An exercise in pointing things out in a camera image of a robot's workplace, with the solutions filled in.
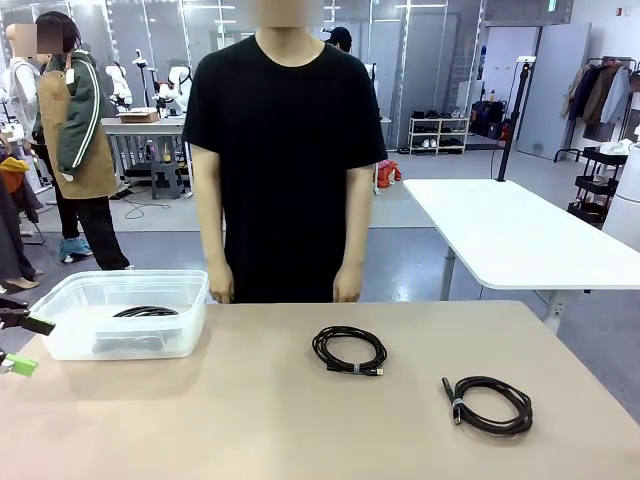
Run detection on person's right forearm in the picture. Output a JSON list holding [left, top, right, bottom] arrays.
[[196, 207, 235, 279]]

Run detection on wooden shoe rack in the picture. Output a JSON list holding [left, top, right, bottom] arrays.
[[408, 115, 471, 156]]

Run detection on brown cardboard box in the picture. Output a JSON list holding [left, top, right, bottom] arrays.
[[116, 110, 160, 124]]

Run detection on grey partition panel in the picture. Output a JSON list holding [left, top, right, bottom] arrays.
[[516, 22, 592, 161]]

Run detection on black camera pole stand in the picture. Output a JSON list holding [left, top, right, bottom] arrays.
[[496, 55, 537, 182]]

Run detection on figure in white top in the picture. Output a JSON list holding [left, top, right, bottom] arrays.
[[2, 22, 42, 151]]

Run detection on person's left hand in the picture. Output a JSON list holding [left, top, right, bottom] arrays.
[[332, 264, 364, 304]]

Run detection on clear plastic storage box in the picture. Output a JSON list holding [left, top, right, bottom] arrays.
[[29, 269, 210, 361]]

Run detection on black utility cart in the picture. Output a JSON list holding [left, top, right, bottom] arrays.
[[567, 145, 629, 226]]

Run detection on person with black cap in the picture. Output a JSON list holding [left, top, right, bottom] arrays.
[[319, 25, 354, 54]]

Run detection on clothes rack with coats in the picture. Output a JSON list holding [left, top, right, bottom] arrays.
[[559, 55, 640, 164]]

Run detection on white table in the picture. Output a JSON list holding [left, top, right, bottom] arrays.
[[402, 178, 640, 334]]

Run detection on grey step stool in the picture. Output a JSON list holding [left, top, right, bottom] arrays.
[[149, 160, 182, 200]]

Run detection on black USB extension cable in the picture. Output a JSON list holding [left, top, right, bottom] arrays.
[[311, 325, 389, 379]]

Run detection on thick black power cable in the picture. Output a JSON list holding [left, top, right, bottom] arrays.
[[110, 304, 181, 319]]

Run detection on person in brown apron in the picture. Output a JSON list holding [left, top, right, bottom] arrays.
[[30, 10, 134, 271]]

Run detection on black USB charging cable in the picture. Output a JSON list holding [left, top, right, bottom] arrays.
[[439, 375, 535, 441]]

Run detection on workbench with white legs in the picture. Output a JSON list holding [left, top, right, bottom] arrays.
[[101, 115, 194, 194]]

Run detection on person in black t-shirt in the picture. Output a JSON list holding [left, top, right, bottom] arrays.
[[181, 0, 389, 305]]

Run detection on beige shoe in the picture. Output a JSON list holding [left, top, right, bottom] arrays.
[[2, 273, 40, 291]]

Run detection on orange red bundle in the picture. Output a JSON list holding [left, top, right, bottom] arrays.
[[375, 159, 404, 189]]

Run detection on person's right hand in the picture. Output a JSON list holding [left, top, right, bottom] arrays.
[[208, 272, 236, 305]]

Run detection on black bags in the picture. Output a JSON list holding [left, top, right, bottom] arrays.
[[470, 99, 507, 140]]

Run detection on person's left forearm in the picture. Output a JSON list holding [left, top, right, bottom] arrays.
[[334, 207, 372, 274]]

